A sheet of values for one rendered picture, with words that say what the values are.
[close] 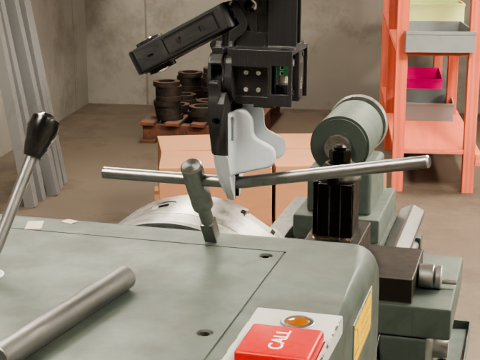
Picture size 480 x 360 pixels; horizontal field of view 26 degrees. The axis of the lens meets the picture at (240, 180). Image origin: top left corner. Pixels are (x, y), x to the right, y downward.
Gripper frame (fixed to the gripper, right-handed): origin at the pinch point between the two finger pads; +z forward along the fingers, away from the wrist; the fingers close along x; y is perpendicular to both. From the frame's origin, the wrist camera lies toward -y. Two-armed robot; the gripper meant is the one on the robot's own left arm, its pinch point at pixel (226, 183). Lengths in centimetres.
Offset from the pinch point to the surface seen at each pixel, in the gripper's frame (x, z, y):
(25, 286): -12.4, 8.0, -16.0
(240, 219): 24.4, 11.0, -5.4
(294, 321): -14.9, 7.6, 10.3
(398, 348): 78, 49, 9
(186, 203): 24.8, 9.5, -12.5
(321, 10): 740, 47, -136
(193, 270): -3.8, 7.9, -2.3
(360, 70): 744, 95, -103
